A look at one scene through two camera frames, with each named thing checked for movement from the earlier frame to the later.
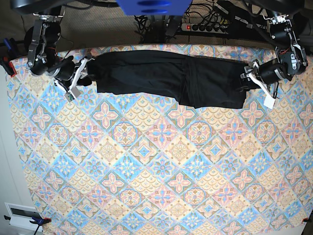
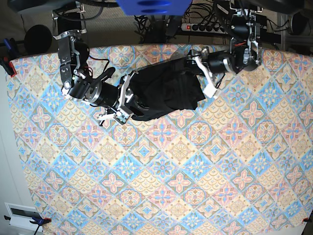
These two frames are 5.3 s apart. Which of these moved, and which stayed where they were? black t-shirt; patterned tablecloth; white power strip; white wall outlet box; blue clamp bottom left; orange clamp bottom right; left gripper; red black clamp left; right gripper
Moved: black t-shirt; right gripper; left gripper
Stayed: white wall outlet box; blue clamp bottom left; white power strip; patterned tablecloth; red black clamp left; orange clamp bottom right
